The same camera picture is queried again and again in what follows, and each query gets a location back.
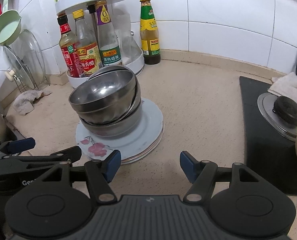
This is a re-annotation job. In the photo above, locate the steel bowl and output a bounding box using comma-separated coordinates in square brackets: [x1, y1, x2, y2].
[80, 102, 142, 137]
[68, 70, 136, 112]
[69, 65, 137, 125]

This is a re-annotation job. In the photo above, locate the white floral plate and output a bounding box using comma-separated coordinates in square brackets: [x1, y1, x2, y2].
[75, 98, 164, 164]

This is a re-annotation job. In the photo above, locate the grey dish cloth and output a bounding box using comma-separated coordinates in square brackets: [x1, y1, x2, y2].
[12, 90, 52, 115]

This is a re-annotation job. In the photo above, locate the black induction cooktop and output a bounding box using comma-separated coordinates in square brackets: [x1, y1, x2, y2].
[239, 76, 297, 196]

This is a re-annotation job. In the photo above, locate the glass pot lid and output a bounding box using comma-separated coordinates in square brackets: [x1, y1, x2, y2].
[3, 46, 32, 82]

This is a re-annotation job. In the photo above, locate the yellow label vinegar bottle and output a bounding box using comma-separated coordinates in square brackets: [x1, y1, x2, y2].
[73, 9, 103, 76]

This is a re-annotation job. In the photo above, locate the steel pot lid black knob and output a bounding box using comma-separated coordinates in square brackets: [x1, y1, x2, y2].
[257, 93, 297, 142]

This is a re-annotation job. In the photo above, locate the clear fish sauce bottle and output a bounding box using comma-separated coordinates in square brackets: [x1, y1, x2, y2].
[95, 0, 122, 67]

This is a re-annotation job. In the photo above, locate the red label soy sauce bottle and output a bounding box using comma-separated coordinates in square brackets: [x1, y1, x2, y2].
[57, 14, 85, 78]

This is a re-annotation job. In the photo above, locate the green plastic ladle bowl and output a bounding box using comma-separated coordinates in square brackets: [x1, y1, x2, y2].
[0, 0, 22, 46]

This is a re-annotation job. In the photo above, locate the white towel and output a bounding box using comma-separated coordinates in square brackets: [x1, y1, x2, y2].
[268, 72, 297, 102]

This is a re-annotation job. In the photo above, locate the green yellow sauce bottle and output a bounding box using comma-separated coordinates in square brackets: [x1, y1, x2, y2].
[140, 0, 161, 64]

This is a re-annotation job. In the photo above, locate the white rotating condiment rack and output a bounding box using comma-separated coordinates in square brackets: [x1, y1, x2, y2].
[55, 0, 144, 88]

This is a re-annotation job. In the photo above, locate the wire lid rack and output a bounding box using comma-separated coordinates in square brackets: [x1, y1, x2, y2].
[13, 75, 50, 93]

